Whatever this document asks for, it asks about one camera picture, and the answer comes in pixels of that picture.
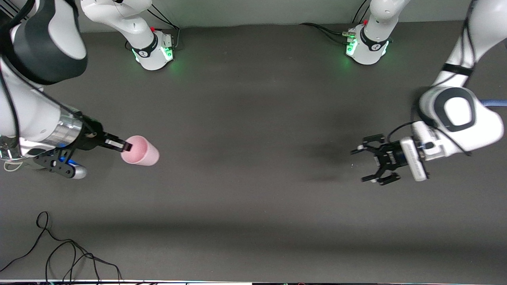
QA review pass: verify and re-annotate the glass lid with steel knob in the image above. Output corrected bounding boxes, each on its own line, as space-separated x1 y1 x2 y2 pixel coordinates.
0 135 22 162

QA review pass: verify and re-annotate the pink plastic cup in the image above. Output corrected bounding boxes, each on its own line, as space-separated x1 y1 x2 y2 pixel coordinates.
120 135 160 166

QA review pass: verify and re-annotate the thin black loose cable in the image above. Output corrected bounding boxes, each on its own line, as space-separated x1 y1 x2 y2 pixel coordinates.
0 211 123 283

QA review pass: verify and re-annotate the black arm base cable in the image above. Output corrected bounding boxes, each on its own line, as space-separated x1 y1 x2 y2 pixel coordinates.
300 8 369 46
149 4 181 50

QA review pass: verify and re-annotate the dark grey table mat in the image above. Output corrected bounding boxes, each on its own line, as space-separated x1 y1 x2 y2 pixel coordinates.
0 14 507 282

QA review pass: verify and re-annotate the dark blue saucepan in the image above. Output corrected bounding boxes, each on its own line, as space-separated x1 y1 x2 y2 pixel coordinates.
417 93 507 119

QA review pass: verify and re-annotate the black right arm base cable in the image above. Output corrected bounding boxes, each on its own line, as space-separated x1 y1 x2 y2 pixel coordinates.
149 4 181 50

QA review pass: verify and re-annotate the black left arm base cable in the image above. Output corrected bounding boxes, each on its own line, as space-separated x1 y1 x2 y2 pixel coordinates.
300 8 369 46

